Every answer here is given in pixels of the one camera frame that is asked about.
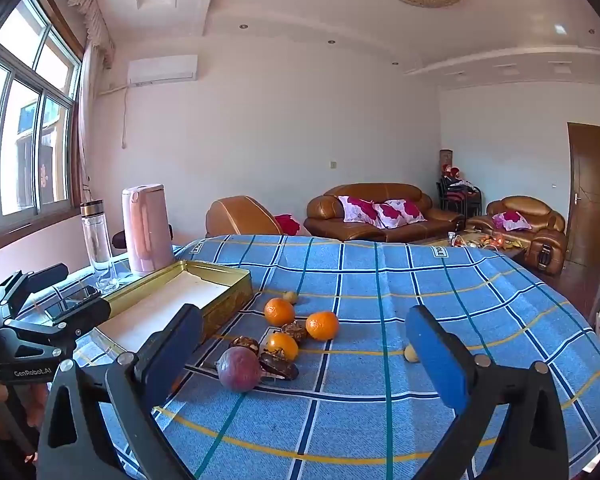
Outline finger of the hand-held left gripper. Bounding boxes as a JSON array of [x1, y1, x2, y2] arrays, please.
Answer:
[[0, 262, 70, 316], [5, 299, 112, 356]]

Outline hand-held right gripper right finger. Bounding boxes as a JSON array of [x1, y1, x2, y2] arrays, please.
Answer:
[[405, 305, 571, 480]]

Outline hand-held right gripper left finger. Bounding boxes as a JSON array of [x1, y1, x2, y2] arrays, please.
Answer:
[[39, 304, 205, 480]]

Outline dark dried fruit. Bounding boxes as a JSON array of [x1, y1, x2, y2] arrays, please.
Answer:
[[281, 321, 308, 345], [228, 335, 261, 357], [258, 350, 300, 382]]

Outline gold metal tin box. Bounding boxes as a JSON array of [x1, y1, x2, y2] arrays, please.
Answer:
[[94, 260, 253, 356]]

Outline orange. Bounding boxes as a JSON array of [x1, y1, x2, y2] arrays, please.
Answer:
[[266, 332, 299, 362], [305, 311, 340, 342], [264, 297, 296, 327]]

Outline person's left hand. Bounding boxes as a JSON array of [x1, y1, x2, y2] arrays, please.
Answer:
[[0, 382, 48, 426]]

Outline clear drinking glass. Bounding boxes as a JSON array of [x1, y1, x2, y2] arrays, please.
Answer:
[[96, 260, 121, 295]]

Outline clear glass bottle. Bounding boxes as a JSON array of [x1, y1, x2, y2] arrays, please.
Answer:
[[80, 199, 113, 288]]

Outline blue plaid tablecloth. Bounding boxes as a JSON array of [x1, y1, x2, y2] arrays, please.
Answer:
[[10, 234, 600, 480]]

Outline pink electric kettle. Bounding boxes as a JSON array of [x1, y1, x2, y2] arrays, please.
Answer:
[[121, 184, 176, 276]]

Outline cluttered coffee table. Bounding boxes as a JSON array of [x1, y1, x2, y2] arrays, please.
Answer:
[[415, 230, 526, 256]]

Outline window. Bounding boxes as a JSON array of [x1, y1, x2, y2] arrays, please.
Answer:
[[0, 0, 83, 233]]

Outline floral pillow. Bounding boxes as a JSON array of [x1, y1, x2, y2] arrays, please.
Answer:
[[492, 211, 532, 231], [372, 200, 427, 229], [339, 196, 381, 223]]

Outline brown leather armchair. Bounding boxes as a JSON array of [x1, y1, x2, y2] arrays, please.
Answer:
[[467, 196, 568, 276], [205, 195, 301, 238]]

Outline stacked black chairs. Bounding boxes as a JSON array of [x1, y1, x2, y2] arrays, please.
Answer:
[[436, 180, 482, 217]]

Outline red pillow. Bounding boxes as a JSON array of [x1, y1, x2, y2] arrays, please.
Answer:
[[274, 214, 303, 236]]

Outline brown leather sofa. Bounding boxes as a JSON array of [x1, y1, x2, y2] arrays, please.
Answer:
[[304, 183, 466, 243]]

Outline red plush toys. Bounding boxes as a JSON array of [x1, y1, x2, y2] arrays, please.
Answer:
[[441, 162, 473, 186]]

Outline brown wooden door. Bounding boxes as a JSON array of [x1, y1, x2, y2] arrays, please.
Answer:
[[565, 122, 600, 276]]

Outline white air conditioner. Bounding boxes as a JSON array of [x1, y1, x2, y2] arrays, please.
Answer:
[[127, 55, 199, 86]]

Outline pink curtain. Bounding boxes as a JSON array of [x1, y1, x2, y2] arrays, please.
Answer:
[[60, 0, 116, 206]]

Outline white air conditioner hose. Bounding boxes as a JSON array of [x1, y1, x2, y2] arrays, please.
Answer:
[[97, 82, 131, 150]]

